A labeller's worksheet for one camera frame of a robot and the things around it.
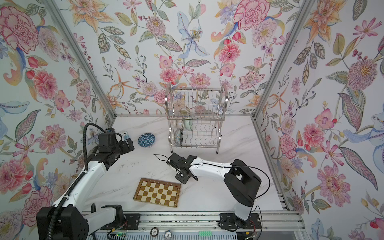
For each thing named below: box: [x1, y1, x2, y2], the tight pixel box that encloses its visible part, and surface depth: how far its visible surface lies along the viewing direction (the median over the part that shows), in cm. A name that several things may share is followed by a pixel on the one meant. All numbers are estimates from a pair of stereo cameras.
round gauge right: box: [163, 230, 172, 240], surface depth 68 cm
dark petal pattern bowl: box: [174, 128, 184, 147], surface depth 95 cm
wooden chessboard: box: [133, 177, 182, 208], surface depth 82 cm
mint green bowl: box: [183, 120, 194, 131], surface depth 101 cm
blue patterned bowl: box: [137, 133, 156, 148], surface depth 106 cm
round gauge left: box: [150, 227, 159, 237], surface depth 73 cm
